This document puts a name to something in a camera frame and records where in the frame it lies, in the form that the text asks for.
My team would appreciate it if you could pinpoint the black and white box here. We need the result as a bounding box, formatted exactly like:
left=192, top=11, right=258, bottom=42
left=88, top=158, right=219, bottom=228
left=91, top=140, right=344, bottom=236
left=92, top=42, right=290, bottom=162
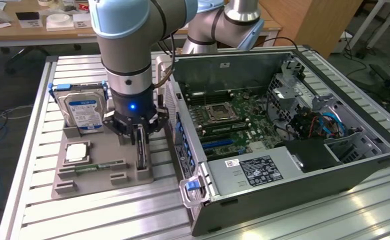
left=15, top=11, right=43, bottom=29

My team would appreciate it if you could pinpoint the bare green RAM stick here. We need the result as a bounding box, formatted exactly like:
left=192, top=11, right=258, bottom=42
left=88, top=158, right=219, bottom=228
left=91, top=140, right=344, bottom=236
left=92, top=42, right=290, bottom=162
left=72, top=161, right=123, bottom=173

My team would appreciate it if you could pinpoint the beige cable hose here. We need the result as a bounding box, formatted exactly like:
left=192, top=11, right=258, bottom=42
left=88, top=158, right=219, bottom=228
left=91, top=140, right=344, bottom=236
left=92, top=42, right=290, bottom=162
left=152, top=58, right=176, bottom=89

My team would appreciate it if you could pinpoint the perforated metal disk bay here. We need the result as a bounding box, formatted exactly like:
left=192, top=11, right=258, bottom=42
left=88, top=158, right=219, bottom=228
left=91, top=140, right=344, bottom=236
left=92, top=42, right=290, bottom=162
left=267, top=59, right=318, bottom=126

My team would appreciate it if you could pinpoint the black open PC case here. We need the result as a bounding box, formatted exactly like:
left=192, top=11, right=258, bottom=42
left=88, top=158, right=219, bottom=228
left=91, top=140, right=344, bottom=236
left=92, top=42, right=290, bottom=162
left=155, top=48, right=390, bottom=237

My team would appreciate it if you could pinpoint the long wooden desk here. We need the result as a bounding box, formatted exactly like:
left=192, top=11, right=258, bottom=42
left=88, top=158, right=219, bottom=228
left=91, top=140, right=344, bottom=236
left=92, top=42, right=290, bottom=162
left=0, top=0, right=283, bottom=48

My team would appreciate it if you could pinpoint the wooden cabinet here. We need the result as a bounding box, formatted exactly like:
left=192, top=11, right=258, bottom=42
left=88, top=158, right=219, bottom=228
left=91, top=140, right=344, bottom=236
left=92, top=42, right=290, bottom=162
left=258, top=0, right=364, bottom=57

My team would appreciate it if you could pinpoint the grey sheet metal disk bay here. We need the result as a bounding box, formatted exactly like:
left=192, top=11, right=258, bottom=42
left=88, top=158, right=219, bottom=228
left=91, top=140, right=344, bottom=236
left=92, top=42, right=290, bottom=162
left=323, top=131, right=384, bottom=166

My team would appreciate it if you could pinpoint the black chair base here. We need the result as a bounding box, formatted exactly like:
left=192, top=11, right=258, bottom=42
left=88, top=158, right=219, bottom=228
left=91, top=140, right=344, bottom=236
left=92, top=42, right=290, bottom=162
left=0, top=44, right=49, bottom=75

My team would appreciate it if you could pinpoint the silver chipset heatsink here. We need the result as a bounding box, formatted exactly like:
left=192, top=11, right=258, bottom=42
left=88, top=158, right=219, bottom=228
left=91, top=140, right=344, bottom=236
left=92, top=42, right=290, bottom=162
left=247, top=141, right=270, bottom=152

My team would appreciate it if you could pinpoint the white round bowl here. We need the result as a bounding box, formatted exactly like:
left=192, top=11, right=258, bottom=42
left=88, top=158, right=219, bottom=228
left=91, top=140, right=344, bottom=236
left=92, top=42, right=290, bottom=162
left=44, top=13, right=75, bottom=32

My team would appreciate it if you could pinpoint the green motherboard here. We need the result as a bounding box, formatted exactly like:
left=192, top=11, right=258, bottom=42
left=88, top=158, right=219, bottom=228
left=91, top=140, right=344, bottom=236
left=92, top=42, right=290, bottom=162
left=180, top=83, right=290, bottom=161

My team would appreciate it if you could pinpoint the blue case latch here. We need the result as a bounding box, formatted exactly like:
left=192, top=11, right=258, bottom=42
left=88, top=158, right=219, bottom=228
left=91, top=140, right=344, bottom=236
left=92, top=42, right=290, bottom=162
left=183, top=181, right=200, bottom=193

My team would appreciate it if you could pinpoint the silver CPU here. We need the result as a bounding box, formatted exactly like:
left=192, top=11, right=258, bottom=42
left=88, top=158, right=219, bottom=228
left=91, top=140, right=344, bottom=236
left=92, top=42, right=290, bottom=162
left=63, top=143, right=90, bottom=162

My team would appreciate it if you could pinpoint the grey power supply unit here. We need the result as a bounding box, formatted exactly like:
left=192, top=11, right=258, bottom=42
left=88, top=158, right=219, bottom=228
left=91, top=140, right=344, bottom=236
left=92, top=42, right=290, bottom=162
left=204, top=146, right=306, bottom=197

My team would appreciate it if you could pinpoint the white labelled box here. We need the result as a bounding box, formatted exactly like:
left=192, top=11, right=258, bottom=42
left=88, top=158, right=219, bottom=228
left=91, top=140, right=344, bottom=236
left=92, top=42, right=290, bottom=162
left=71, top=13, right=95, bottom=30

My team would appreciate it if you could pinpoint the grey parts rack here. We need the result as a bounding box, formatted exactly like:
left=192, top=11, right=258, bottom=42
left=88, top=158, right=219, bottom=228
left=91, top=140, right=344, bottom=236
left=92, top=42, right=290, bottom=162
left=49, top=96, right=156, bottom=200

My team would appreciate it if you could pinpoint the red wire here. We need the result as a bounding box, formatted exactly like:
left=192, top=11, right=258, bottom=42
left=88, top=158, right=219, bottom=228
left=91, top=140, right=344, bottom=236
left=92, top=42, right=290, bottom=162
left=306, top=117, right=319, bottom=137

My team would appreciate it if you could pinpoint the graphics card with black cooler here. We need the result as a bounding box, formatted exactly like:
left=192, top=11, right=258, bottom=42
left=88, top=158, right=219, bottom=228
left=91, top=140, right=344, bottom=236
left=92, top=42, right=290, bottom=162
left=131, top=123, right=150, bottom=174

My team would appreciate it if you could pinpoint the CPU socket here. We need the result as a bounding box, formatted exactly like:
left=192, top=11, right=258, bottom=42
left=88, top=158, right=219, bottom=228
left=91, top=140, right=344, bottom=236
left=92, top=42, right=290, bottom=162
left=204, top=102, right=238, bottom=125

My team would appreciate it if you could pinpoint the hard disk with blue carrier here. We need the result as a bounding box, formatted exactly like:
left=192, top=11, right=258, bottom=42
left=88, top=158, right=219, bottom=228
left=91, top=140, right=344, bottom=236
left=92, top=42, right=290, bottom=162
left=47, top=80, right=112, bottom=135

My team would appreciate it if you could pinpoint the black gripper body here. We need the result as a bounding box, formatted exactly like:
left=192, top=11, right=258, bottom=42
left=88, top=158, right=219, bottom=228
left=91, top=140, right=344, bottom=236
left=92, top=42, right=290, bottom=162
left=110, top=84, right=159, bottom=126

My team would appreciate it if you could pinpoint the blue expansion slot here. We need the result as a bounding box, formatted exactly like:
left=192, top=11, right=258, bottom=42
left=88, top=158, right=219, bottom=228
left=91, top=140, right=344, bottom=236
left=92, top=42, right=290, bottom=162
left=200, top=138, right=236, bottom=150

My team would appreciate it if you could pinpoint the blue wire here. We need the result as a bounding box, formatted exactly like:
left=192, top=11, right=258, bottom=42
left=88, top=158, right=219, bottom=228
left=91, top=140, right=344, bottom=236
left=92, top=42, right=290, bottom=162
left=316, top=112, right=347, bottom=139

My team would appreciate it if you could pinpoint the black looping cable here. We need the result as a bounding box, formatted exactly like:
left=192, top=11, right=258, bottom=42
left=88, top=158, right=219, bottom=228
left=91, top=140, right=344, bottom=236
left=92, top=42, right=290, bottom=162
left=247, top=36, right=311, bottom=52

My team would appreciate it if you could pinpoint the white desk frame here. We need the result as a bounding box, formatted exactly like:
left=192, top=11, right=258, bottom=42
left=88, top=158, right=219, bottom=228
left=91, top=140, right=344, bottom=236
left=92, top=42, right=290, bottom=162
left=346, top=0, right=390, bottom=68

